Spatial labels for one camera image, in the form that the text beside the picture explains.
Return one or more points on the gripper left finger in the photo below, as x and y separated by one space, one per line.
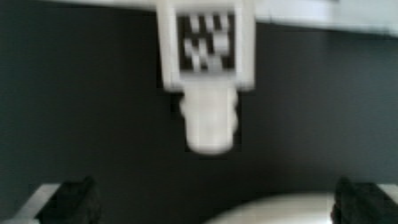
62 204

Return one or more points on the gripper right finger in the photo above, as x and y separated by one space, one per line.
364 203

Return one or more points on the white round table top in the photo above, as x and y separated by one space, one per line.
291 209

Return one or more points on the white table leg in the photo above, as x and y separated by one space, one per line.
206 31

